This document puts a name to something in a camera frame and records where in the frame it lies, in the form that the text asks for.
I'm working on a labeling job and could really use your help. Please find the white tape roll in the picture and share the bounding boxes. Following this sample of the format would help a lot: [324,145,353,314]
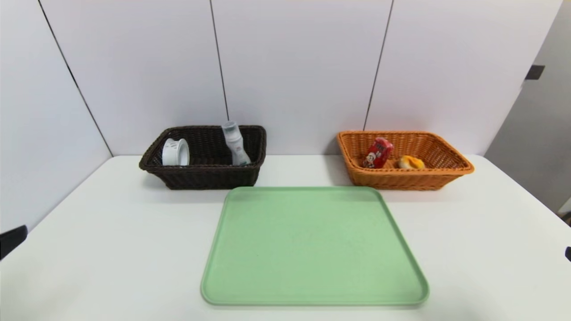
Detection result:
[162,138,190,166]

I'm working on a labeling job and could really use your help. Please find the light green plastic tray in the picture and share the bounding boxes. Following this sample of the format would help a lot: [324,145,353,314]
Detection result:
[200,186,430,307]

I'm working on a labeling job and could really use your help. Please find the white plastic bottle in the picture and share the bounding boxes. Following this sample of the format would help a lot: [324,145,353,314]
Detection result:
[222,121,252,167]

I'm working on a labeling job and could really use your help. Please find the dark brown wicker basket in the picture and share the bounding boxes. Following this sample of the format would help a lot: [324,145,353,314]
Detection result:
[139,125,267,190]

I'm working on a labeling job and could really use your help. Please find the white bun with yellow top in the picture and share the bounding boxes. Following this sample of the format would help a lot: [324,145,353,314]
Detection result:
[398,155,425,170]

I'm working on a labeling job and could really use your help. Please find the red drink carton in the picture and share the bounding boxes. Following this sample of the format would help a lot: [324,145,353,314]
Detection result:
[362,137,394,169]

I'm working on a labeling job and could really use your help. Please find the orange wicker basket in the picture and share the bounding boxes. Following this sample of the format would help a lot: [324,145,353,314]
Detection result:
[337,131,475,191]

